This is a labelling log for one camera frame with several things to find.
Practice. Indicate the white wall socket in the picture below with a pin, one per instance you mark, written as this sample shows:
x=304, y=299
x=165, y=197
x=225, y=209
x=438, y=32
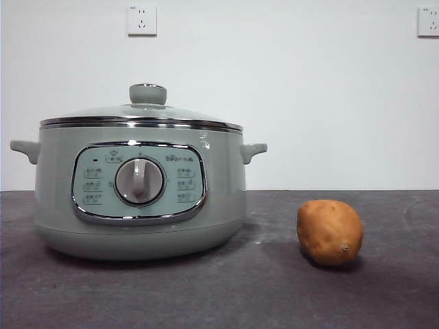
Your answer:
x=142, y=20
x=428, y=22

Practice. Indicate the glass lid with green knob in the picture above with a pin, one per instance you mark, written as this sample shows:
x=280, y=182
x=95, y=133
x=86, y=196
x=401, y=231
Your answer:
x=147, y=93

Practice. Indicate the sage green electric cooking pot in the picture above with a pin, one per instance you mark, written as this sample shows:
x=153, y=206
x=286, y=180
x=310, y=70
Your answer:
x=137, y=240

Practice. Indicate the brown potato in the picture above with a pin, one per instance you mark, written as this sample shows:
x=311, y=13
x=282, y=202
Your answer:
x=329, y=233

